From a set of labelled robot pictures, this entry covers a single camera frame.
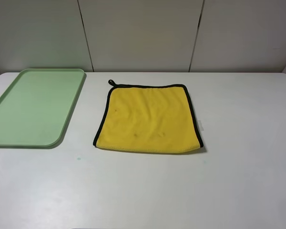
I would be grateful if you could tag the yellow towel with black trim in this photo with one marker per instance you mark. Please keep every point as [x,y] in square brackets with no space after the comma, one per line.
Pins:
[148,119]

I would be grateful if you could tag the light green plastic tray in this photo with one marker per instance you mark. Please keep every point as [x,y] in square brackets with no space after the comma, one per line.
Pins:
[36,108]

